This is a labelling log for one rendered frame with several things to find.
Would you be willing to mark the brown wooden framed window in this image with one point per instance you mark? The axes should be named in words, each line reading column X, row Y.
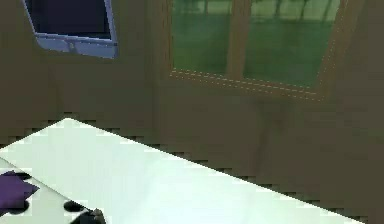
column 253, row 43

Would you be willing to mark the dark grey small object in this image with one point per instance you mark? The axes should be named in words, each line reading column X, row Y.
column 93, row 217

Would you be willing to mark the silver framed television set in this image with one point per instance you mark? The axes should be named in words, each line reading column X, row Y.
column 70, row 20

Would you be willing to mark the purple cushion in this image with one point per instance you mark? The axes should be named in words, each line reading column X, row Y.
column 13, row 191

